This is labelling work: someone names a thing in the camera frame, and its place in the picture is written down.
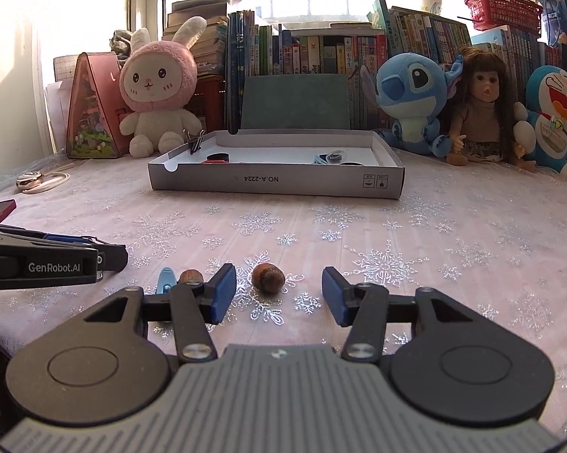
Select white paper sheets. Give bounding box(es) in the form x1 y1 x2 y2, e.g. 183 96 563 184
44 80 72 154

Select red plastic basket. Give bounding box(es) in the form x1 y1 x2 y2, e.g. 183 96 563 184
464 0 544 39

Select pink bunny plush toy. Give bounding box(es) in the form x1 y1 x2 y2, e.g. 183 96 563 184
118 15 209 158

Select row of upright books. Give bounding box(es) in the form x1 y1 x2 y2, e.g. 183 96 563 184
224 0 567 133

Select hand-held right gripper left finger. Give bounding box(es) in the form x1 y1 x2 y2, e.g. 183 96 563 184
83 263 238 363

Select blue alien plush toy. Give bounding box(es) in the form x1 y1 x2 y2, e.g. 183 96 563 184
361 52 464 156

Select long-haired baby doll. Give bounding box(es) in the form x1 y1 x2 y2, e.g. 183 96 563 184
441 47 536 173

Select green suede notebook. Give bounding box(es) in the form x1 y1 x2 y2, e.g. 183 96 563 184
240 73 351 130

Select blue robot cat plush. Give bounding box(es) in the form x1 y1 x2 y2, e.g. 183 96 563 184
514 63 567 181

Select grey cardboard box tray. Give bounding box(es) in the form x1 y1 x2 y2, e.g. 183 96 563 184
148 128 405 200

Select grid cutting mat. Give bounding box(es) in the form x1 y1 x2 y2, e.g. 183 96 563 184
53 54 81 83

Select pink snowflake tablecloth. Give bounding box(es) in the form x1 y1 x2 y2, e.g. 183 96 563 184
0 146 567 435

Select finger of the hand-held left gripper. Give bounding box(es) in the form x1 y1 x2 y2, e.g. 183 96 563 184
97 244 129 274
0 223 106 248

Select black binder clip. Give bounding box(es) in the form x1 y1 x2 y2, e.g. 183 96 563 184
182 128 206 155

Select red plastic crate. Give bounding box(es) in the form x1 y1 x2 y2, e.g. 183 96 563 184
189 75 228 133

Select stack of flat books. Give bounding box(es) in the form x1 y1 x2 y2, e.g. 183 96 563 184
161 0 230 76

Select pink triangular miniature house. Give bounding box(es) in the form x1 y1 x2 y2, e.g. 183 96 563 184
67 52 131 159

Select white cord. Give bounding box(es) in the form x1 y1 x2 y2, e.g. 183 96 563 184
17 163 74 195

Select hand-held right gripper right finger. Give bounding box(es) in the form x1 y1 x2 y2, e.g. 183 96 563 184
321 265 482 364

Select grey crumpled cloth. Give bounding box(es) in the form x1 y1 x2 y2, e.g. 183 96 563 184
110 29 136 60

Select round metal trinket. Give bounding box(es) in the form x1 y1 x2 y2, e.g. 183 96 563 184
16 170 45 190

